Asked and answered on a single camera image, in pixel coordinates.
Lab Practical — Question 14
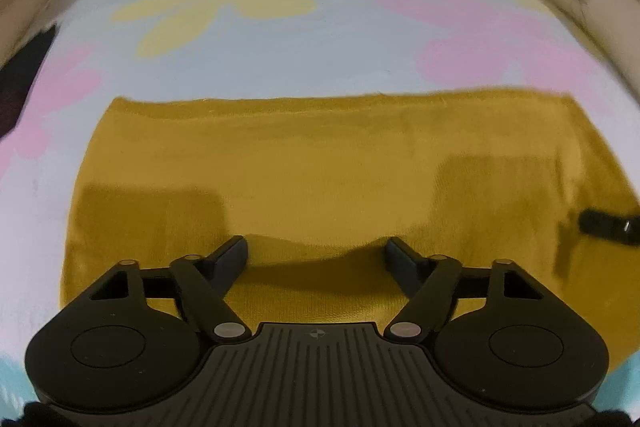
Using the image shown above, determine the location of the mustard yellow knit garment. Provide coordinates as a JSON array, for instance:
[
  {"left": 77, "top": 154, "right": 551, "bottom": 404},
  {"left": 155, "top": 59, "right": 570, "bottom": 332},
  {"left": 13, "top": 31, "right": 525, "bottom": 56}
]
[{"left": 61, "top": 90, "right": 639, "bottom": 364}]

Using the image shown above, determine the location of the dark maroon folded garment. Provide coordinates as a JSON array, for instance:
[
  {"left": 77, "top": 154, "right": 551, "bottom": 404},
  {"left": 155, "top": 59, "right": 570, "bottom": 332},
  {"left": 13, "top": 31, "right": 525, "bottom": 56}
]
[{"left": 0, "top": 24, "right": 58, "bottom": 138}]

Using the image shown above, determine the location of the floral pastel bed blanket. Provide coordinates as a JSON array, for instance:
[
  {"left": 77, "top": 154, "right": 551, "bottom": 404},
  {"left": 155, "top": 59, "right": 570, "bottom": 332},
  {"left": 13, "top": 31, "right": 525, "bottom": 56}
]
[{"left": 1, "top": 0, "right": 639, "bottom": 417}]

